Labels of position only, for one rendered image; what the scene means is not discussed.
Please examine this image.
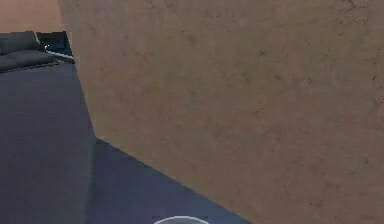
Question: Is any grey pillow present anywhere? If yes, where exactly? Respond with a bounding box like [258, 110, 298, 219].
[0, 31, 42, 56]
[0, 49, 60, 72]

